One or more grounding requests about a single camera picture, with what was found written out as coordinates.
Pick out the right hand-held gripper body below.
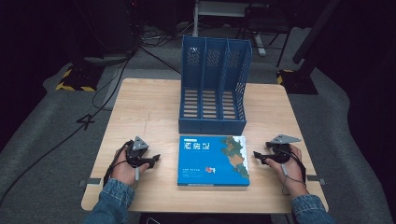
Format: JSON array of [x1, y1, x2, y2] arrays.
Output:
[[264, 133, 303, 165]]

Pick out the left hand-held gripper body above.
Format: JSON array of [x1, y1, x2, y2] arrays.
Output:
[[125, 135, 152, 169]]

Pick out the person's right hand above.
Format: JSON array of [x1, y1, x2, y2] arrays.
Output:
[[265, 144, 308, 199]]

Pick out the person's left hand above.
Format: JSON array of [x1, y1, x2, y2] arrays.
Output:
[[110, 147, 150, 188]]

